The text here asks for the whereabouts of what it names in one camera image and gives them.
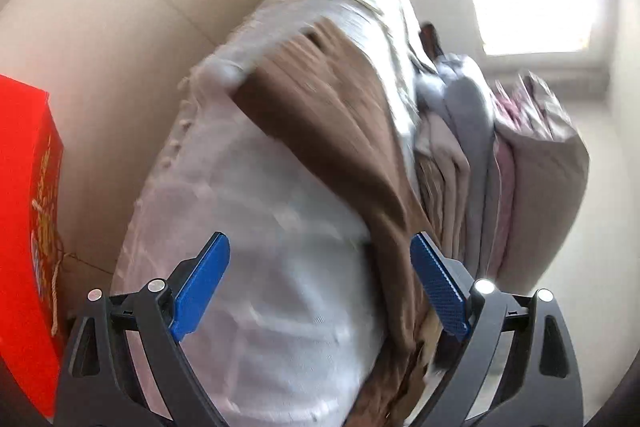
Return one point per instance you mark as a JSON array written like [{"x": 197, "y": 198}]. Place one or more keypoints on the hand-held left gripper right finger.
[{"x": 440, "y": 287}]

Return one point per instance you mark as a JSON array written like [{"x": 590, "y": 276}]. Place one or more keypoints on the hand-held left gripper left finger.
[{"x": 202, "y": 287}]

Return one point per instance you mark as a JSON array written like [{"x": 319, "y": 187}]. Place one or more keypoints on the brown coat with fur collar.
[{"x": 340, "y": 132}]

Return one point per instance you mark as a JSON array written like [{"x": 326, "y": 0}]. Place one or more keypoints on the stack of folded quilts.
[{"x": 525, "y": 187}]

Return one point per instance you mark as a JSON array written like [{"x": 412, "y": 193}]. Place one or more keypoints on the red gift bag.
[{"x": 25, "y": 182}]

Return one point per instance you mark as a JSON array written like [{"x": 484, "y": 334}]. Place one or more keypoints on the black puffer jacket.
[{"x": 430, "y": 39}]

